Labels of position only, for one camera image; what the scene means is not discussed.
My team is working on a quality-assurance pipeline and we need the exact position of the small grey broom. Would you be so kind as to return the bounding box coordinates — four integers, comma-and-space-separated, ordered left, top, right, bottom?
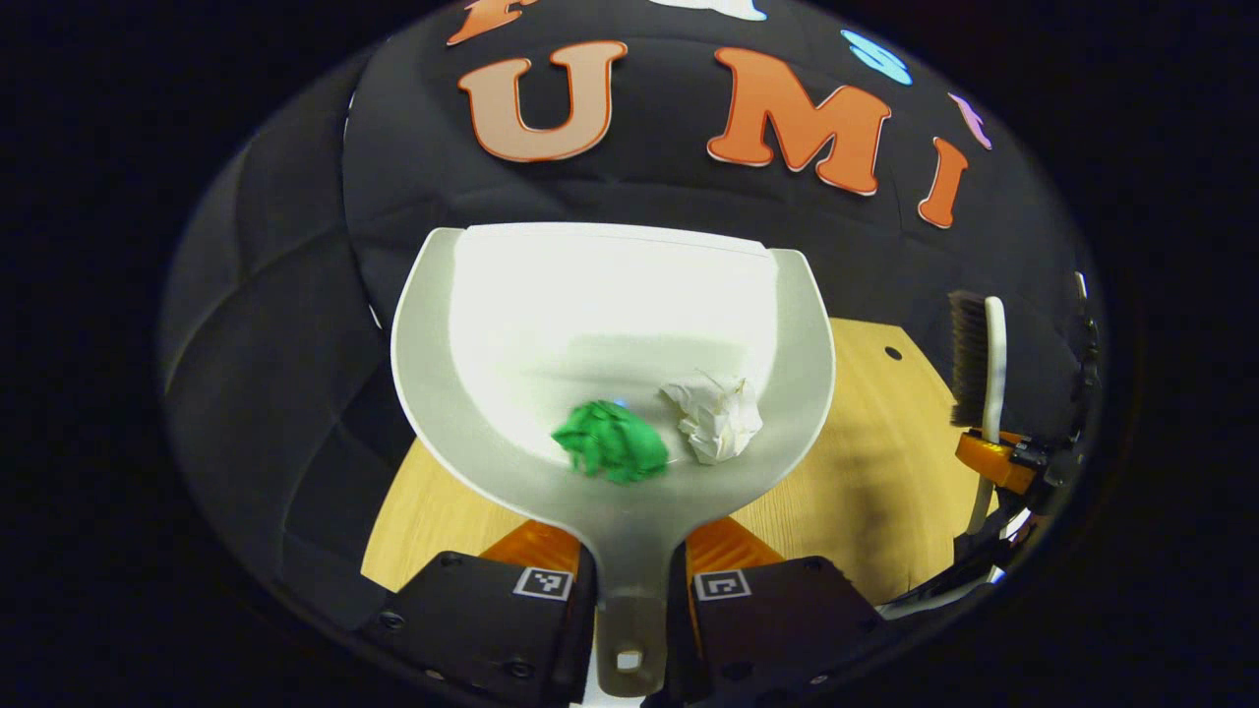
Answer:
949, 290, 1010, 538

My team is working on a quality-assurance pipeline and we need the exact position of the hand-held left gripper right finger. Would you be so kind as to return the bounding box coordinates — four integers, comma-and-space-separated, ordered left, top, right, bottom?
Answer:
669, 516, 888, 708

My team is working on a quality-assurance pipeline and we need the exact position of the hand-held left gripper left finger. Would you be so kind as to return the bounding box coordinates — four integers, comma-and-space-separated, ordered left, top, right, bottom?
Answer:
356, 519, 599, 708

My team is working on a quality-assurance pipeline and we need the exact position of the grey plastic dustpan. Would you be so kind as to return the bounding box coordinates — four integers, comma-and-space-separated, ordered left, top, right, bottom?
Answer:
390, 221, 837, 699

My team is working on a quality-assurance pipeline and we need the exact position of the white paper ball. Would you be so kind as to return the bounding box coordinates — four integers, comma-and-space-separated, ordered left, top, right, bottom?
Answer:
661, 372, 764, 465

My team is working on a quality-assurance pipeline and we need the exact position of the green paper ball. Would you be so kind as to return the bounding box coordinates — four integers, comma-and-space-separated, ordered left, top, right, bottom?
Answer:
551, 398, 670, 485

